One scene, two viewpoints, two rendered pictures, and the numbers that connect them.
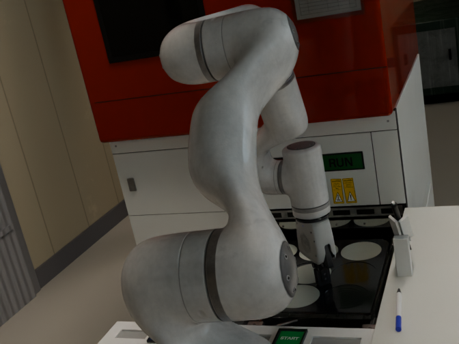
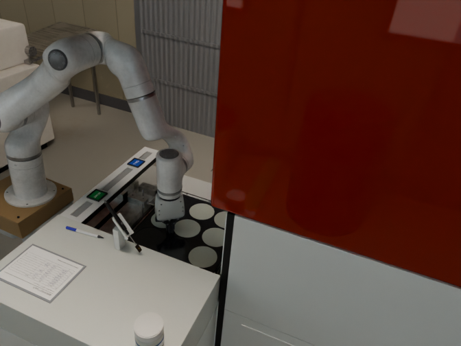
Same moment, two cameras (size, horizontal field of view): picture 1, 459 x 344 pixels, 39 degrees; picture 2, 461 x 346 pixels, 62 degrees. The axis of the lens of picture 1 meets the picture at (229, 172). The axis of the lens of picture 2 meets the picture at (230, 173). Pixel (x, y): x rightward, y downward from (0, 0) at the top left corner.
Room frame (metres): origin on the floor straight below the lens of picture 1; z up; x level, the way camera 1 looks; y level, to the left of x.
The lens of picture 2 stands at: (1.44, -1.21, 1.88)
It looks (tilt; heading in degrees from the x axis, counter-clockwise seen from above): 34 degrees down; 85
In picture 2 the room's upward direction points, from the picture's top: 5 degrees clockwise
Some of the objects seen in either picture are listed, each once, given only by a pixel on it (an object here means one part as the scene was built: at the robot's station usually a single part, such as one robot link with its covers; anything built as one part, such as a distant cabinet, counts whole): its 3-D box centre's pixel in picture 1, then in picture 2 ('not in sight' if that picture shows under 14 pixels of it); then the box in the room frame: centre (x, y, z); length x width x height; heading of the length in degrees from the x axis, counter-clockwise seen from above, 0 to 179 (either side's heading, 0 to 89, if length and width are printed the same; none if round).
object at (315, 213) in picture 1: (310, 207); (170, 189); (1.32, -0.16, 1.09); 0.09 x 0.08 x 0.03; 18
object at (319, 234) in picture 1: (315, 233); (169, 204); (1.32, -0.16, 1.03); 0.10 x 0.07 x 0.11; 18
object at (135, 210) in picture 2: not in sight; (127, 215); (1.14, -0.05, 0.87); 0.36 x 0.08 x 0.03; 66
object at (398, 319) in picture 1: (398, 308); (84, 232); (1.05, -0.26, 0.97); 0.14 x 0.01 x 0.01; 162
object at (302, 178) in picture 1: (303, 173); (169, 169); (1.32, -0.16, 1.17); 0.09 x 0.08 x 0.13; 62
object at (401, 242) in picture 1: (402, 241); (123, 233); (1.19, -0.32, 1.03); 0.06 x 0.04 x 0.13; 156
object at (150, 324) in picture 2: not in sight; (149, 336); (1.32, -0.65, 1.01); 0.07 x 0.07 x 0.10
